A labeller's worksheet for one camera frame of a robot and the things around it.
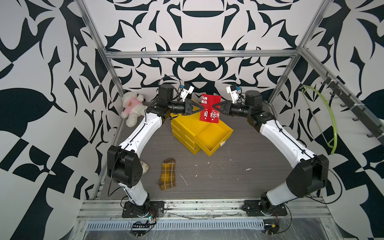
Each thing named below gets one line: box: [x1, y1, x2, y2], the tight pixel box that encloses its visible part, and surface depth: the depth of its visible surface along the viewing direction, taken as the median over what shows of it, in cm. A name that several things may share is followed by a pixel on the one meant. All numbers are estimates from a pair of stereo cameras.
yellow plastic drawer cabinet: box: [170, 110, 222, 156], surface depth 81 cm
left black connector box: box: [131, 223, 151, 236], surface depth 73 cm
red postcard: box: [200, 94, 221, 124], surface depth 75 cm
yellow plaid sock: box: [158, 157, 177, 191], surface depth 86 cm
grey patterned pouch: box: [139, 160, 149, 175], surface depth 87 cm
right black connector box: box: [263, 219, 280, 235], surface depth 72 cm
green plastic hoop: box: [299, 85, 338, 155], surface depth 74 cm
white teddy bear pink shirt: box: [120, 91, 148, 128], surface depth 110 cm
